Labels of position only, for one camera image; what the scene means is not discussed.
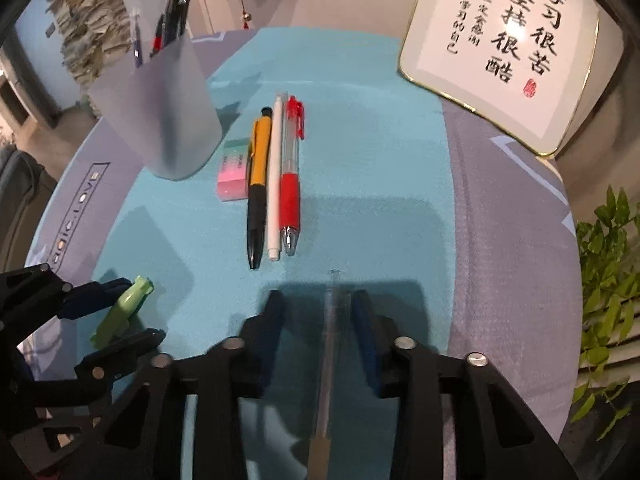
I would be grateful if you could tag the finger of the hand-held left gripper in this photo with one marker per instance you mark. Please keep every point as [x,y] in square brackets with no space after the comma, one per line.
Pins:
[125,347]
[95,297]

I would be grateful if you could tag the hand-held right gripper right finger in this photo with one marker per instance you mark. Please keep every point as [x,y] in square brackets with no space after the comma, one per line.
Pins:
[365,340]

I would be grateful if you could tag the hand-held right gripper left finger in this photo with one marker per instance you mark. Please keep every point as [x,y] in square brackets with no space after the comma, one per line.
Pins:
[270,332]

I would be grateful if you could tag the green highlighter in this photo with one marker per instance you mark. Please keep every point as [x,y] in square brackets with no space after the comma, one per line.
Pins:
[122,310]

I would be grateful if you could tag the clear plastic pen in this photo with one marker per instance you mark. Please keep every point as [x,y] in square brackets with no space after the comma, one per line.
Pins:
[330,340]

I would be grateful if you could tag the slim white pen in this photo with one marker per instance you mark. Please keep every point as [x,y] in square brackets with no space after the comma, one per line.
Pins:
[275,185]

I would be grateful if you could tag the red gel pen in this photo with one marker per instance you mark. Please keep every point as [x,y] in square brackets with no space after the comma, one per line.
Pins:
[290,185]

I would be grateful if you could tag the orange black mechanical pencil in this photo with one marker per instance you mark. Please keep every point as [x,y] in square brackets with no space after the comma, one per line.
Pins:
[259,175]

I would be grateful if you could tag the pink green eraser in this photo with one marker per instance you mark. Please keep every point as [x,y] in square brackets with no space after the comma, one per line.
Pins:
[233,172]

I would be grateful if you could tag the translucent plastic pen cup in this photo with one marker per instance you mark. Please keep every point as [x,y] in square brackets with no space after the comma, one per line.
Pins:
[160,115]

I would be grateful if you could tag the bunch of assorted pens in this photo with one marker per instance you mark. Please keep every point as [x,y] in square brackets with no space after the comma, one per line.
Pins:
[170,20]

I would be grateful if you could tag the blue grey printed tablecloth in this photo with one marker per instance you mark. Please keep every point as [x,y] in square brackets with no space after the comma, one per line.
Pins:
[380,185]

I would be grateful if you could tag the green leafy plant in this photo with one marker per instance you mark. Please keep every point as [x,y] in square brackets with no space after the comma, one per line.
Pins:
[607,270]

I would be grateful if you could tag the white ribbed panel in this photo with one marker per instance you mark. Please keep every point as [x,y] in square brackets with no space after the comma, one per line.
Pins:
[620,340]

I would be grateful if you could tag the tall stacks of papers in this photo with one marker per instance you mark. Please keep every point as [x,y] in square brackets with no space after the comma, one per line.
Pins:
[90,25]

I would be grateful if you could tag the framed calligraphy board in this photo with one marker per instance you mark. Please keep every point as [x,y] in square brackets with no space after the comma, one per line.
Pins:
[500,55]

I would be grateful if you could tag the dark wall switch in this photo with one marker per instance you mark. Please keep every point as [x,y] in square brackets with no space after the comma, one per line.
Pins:
[50,30]

